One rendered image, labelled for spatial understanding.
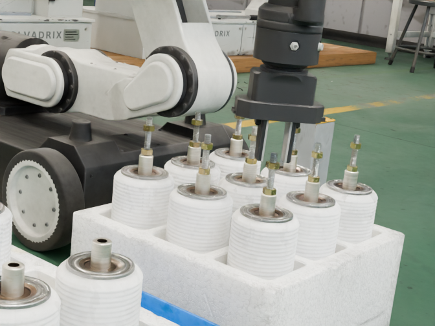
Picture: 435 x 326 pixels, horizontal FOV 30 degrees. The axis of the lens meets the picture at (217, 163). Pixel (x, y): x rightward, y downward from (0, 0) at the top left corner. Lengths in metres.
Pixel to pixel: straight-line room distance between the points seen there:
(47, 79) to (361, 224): 0.83
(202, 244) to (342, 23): 5.88
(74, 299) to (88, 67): 0.98
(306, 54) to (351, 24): 5.89
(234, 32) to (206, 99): 2.78
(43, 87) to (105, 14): 2.23
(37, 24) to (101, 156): 1.88
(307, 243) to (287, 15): 0.35
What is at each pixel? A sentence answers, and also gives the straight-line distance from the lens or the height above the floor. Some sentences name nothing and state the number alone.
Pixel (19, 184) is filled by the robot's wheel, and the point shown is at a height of 0.12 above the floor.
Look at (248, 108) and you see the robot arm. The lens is 1.08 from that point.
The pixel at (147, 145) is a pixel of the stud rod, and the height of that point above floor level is 0.30.
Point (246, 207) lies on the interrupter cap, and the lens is 1.16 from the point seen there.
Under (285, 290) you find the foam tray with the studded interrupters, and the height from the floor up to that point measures 0.17.
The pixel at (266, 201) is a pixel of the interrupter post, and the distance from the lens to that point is 1.13.
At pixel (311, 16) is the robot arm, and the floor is 0.53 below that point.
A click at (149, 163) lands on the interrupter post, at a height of 0.27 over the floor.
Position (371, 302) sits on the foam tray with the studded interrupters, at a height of 0.08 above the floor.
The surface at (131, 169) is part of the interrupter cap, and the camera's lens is 1.30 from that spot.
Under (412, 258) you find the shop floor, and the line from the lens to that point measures 1.84.
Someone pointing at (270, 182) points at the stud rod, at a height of 0.30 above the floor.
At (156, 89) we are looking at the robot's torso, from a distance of 1.59.
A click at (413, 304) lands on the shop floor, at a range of 1.59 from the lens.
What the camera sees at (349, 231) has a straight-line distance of 1.32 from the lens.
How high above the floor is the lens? 0.60
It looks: 14 degrees down
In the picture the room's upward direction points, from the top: 6 degrees clockwise
